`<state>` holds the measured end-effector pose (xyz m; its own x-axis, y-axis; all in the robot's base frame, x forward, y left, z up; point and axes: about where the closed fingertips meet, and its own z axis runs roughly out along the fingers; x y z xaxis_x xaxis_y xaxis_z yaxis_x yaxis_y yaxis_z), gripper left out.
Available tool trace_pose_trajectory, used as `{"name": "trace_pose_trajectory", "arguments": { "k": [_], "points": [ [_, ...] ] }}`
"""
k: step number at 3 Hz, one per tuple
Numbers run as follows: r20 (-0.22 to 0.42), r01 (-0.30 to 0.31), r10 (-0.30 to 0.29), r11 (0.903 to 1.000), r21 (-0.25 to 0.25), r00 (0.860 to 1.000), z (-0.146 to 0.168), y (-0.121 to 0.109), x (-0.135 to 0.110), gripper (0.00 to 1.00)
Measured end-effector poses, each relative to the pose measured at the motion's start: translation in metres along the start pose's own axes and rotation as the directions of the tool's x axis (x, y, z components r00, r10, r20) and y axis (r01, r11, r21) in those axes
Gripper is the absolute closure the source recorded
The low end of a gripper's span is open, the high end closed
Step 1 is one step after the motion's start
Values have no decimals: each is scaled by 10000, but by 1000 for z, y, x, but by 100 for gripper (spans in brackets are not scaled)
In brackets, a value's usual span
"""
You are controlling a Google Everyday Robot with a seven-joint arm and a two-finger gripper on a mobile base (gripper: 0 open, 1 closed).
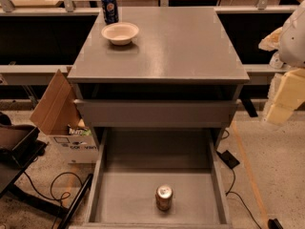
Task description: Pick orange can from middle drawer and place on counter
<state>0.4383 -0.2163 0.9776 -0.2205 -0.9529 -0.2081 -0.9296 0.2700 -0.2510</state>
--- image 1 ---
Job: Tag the clear sanitizer pump bottle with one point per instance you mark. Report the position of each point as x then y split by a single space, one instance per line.
275 61

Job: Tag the blue pepsi can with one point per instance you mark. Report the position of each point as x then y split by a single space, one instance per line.
110 11

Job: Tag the orange soda can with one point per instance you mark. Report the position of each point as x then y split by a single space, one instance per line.
164 197

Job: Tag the grey top drawer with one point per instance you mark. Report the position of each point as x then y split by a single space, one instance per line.
156 114

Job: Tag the grey drawer cabinet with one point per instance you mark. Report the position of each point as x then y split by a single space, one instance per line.
179 54

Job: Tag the black power adapter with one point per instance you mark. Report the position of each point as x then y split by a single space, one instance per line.
228 159

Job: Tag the open cardboard box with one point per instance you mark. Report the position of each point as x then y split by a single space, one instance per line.
55 113

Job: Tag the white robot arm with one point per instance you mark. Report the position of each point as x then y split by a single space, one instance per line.
292 41

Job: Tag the black object floor corner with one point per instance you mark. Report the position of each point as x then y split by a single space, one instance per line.
274 224

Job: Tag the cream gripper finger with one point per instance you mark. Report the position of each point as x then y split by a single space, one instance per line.
286 94
271 41

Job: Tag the open grey middle drawer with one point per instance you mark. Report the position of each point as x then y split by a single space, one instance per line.
157 179

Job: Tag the white paper bowl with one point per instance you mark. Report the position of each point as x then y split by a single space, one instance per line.
121 33

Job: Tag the green snack bag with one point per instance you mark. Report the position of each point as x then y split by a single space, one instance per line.
80 131

